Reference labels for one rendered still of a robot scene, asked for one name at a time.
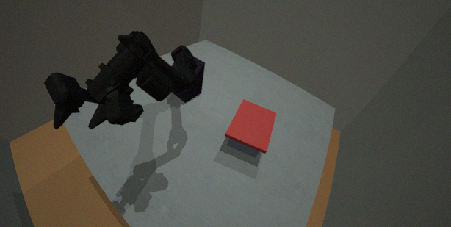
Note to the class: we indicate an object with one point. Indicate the red box lid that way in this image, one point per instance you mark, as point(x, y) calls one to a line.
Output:
point(252, 126)

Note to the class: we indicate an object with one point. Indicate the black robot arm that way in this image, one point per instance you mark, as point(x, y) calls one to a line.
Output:
point(137, 58)

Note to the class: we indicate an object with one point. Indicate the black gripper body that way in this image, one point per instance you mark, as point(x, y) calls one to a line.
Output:
point(66, 92)

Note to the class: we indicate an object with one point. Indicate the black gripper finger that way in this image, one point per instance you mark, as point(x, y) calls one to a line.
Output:
point(99, 116)
point(61, 115)

